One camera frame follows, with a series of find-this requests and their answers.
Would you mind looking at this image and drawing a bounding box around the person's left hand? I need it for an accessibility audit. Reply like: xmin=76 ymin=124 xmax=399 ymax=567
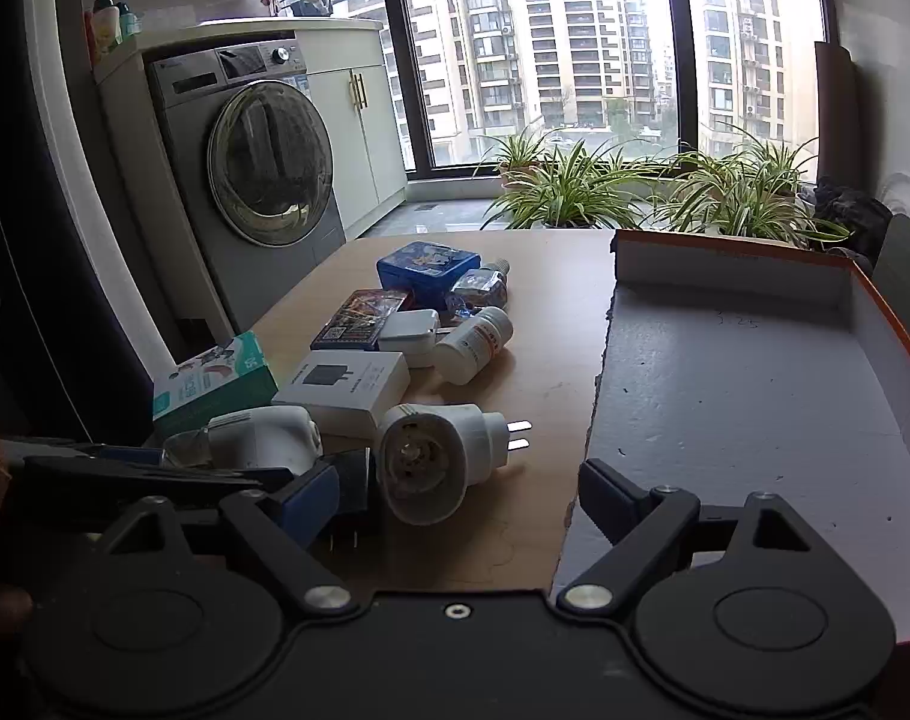
xmin=0 ymin=583 xmax=34 ymax=635

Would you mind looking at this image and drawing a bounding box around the dark printed card box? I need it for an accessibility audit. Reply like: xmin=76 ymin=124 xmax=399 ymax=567
xmin=309 ymin=288 xmax=412 ymax=353

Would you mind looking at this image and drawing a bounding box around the large spider plant white pot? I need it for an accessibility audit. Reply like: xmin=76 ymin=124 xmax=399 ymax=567
xmin=480 ymin=142 xmax=652 ymax=231

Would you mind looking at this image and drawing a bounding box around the tall spider plant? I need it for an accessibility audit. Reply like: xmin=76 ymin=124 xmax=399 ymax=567
xmin=723 ymin=122 xmax=820 ymax=197

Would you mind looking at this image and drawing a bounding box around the blue tin box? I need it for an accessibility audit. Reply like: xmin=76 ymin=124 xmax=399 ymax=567
xmin=377 ymin=240 xmax=481 ymax=310

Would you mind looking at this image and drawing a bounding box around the black plug charger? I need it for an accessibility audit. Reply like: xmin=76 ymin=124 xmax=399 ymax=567
xmin=326 ymin=450 xmax=375 ymax=553

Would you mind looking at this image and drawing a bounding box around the silver front-load washing machine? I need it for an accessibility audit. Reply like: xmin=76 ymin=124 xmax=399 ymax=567
xmin=145 ymin=37 xmax=348 ymax=332

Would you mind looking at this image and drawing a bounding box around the dark grey chair backrest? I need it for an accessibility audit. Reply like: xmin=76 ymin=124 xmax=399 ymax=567
xmin=870 ymin=213 xmax=910 ymax=317

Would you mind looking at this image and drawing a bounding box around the clear liquid refill bottle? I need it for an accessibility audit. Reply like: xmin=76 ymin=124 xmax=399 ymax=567
xmin=450 ymin=258 xmax=510 ymax=317

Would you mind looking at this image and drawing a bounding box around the white floor cabinet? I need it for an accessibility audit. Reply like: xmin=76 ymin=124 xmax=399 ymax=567
xmin=294 ymin=17 xmax=410 ymax=242

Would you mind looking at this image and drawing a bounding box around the dark bag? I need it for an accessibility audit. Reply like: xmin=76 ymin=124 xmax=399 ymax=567
xmin=813 ymin=175 xmax=894 ymax=257

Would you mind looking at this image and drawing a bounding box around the brown rolled mat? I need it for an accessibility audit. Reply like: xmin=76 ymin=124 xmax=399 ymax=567
xmin=813 ymin=40 xmax=860 ymax=190

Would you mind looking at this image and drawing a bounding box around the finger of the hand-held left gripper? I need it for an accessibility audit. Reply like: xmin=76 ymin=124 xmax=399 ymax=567
xmin=5 ymin=436 xmax=165 ymax=466
xmin=21 ymin=459 xmax=300 ymax=532

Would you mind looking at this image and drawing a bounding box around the wide spider plant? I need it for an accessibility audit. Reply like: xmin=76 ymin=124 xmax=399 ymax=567
xmin=641 ymin=150 xmax=852 ymax=250

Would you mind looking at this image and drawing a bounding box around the orange-edged white cardboard box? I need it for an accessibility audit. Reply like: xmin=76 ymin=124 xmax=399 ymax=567
xmin=551 ymin=229 xmax=910 ymax=647

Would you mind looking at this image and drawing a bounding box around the white plug charger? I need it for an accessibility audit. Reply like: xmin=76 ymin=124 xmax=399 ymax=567
xmin=378 ymin=308 xmax=442 ymax=369

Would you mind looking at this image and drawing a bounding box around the black window frame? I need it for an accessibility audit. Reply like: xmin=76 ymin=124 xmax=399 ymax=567
xmin=372 ymin=0 xmax=839 ymax=182

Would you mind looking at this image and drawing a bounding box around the white fan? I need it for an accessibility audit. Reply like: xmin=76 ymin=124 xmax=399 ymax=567
xmin=878 ymin=172 xmax=910 ymax=235

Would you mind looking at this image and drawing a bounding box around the teal and white carton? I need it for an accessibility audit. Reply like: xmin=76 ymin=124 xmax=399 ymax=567
xmin=152 ymin=331 xmax=280 ymax=442

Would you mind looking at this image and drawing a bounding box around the white bottle with green cap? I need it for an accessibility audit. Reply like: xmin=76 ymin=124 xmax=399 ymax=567
xmin=86 ymin=0 xmax=123 ymax=62

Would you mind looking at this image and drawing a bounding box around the white charger packaging box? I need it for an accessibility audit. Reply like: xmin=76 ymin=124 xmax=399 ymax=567
xmin=272 ymin=349 xmax=412 ymax=440

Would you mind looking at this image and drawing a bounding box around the white pill bottle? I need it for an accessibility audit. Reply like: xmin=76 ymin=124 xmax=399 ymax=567
xmin=434 ymin=306 xmax=515 ymax=386

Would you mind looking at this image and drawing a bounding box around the white mosquito heater with bottle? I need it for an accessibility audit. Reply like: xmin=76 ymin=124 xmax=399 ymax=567
xmin=161 ymin=405 xmax=323 ymax=478

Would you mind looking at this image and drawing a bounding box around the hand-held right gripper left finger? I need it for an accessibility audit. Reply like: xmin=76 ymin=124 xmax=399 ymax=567
xmin=98 ymin=457 xmax=355 ymax=616

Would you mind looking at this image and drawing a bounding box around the spider plant by window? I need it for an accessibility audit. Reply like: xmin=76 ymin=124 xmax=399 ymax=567
xmin=609 ymin=144 xmax=685 ymax=182

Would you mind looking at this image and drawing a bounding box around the small spider plant terracotta pot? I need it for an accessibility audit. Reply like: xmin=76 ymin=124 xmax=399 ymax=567
xmin=472 ymin=126 xmax=570 ymax=190

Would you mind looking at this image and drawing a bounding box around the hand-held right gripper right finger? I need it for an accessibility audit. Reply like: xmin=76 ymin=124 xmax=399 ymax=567
xmin=556 ymin=457 xmax=827 ymax=614

